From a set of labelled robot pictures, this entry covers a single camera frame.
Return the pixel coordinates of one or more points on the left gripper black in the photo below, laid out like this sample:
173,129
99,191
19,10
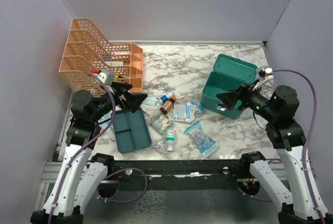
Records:
132,101

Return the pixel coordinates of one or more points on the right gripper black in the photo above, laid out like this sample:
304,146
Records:
243,94

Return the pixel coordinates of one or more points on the green medicine box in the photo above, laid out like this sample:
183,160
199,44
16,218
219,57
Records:
228,74

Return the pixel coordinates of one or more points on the small bottle blue cap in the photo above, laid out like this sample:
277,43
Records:
165,97

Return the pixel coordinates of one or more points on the brown iodine bottle orange cap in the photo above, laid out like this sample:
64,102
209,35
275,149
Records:
168,105

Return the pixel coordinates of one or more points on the clear blue swab bag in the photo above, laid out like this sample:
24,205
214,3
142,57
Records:
204,143

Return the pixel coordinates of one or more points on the white bottle green label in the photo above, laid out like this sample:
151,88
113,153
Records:
170,140

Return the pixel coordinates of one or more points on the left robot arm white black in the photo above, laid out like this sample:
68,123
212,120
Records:
81,173

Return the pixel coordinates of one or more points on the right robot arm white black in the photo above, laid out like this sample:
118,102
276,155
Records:
300,201

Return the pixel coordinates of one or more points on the blue white flat packet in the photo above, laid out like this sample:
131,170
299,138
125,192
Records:
153,101

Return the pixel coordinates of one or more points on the small blue white box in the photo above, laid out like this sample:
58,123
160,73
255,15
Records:
199,110

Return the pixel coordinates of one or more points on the mask packet under tray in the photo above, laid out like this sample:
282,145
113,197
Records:
103,122

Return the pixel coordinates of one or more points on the teal divided tray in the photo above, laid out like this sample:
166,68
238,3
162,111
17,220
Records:
131,131

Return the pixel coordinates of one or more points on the green orange bandage box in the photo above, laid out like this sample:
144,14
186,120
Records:
161,123

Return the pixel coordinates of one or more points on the white blue gauze pack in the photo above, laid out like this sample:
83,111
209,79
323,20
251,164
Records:
183,113

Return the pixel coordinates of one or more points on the orange plastic file organizer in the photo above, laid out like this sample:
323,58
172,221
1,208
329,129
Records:
87,49

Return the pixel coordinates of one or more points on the clear small plastic packet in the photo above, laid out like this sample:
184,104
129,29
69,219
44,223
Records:
159,147

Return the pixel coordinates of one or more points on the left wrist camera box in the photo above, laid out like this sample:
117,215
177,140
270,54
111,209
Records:
106,77

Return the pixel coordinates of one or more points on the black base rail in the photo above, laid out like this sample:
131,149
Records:
171,175

